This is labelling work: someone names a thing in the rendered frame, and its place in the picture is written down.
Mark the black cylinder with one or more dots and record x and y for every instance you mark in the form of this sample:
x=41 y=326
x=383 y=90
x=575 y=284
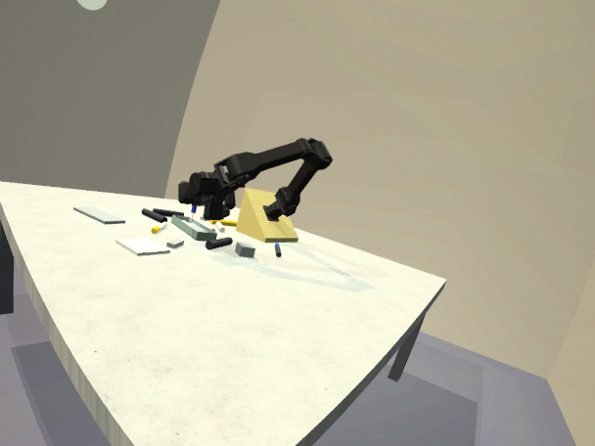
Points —
x=149 y=213
x=164 y=212
x=218 y=243

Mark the keyboard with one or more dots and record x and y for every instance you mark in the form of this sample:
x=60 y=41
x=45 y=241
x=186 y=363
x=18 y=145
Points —
x=194 y=229

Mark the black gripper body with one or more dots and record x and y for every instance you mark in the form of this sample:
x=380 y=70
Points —
x=184 y=196

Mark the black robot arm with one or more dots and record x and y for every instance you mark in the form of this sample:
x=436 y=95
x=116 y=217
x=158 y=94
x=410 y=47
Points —
x=244 y=167

